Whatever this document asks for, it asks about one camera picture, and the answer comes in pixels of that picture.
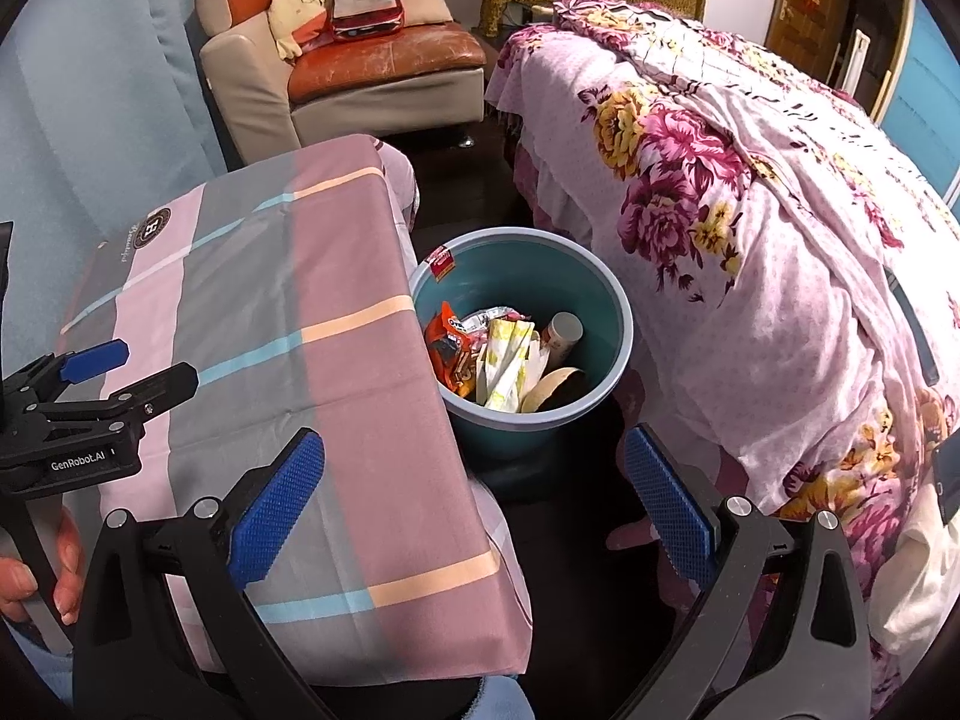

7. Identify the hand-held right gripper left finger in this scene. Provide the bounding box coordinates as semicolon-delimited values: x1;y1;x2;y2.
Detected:
71;426;338;720

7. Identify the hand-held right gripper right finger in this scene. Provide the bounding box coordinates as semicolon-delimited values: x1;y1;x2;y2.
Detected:
622;424;875;720

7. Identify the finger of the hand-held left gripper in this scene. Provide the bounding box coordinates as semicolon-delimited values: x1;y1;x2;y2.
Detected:
0;340;130;410
30;362;200;436

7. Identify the small white bottle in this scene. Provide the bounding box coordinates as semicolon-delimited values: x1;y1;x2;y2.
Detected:
544;313;584;362

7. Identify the yellow and white wrapper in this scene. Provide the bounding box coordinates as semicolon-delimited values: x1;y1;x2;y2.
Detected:
476;317;552;413

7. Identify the orange-red snack packet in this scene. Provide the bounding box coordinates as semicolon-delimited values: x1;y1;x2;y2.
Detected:
422;300;481;400

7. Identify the silver foil wrapper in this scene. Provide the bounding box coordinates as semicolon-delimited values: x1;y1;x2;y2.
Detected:
457;305;530;340

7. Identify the teal plastic bin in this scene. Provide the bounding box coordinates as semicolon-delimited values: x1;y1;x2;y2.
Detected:
409;229;637;497

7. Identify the person's left hand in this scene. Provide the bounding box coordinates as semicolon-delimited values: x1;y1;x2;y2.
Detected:
0;508;83;625

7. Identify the plaid tablecloth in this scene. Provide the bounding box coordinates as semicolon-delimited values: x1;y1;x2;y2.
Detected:
60;133;533;676

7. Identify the light blue garment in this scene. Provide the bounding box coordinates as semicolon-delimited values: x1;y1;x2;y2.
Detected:
450;675;537;720

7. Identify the white cloth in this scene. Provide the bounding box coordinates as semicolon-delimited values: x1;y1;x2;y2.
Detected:
870;510;960;655

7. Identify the light blue curtain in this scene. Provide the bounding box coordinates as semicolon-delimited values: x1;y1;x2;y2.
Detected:
0;0;233;361

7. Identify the black phone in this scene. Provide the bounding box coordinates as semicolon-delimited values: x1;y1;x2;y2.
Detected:
932;431;960;527

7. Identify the floral pink blanket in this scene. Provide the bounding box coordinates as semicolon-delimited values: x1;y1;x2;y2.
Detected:
484;0;960;698

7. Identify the beige and orange sofa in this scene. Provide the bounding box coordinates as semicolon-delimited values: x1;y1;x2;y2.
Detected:
196;0;488;170

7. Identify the cream and orange printed cushion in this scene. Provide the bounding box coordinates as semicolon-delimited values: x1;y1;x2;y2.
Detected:
268;0;338;59

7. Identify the white framed panel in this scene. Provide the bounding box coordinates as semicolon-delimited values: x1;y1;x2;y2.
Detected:
844;26;876;96

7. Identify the blue wardrobe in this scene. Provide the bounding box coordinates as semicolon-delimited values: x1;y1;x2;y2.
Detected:
874;0;960;205

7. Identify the wooden door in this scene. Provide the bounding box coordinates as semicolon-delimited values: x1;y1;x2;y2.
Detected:
765;0;857;89

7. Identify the dark strap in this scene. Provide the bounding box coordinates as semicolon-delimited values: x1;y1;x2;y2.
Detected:
885;266;943;389

